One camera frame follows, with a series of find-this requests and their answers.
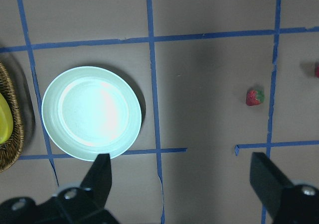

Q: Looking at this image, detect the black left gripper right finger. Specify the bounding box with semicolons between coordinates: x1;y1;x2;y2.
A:
250;152;294;217

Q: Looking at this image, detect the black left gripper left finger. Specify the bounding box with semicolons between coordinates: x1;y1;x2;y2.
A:
80;153;111;207

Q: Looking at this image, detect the light green plate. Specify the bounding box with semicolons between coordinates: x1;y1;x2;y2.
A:
41;66;142;161

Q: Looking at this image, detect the red strawberry middle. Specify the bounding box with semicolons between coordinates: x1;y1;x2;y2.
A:
246;89;265;106

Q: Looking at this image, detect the red strawberry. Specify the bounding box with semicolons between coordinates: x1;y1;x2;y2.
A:
246;89;265;106
314;64;319;78

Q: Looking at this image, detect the wicker fruit basket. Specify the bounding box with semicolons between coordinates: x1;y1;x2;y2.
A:
0;64;25;172

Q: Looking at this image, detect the yellow banana bunch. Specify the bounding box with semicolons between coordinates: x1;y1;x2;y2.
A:
0;94;13;144

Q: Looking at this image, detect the red strawberry far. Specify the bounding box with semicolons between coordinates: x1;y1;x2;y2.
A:
314;64;319;78

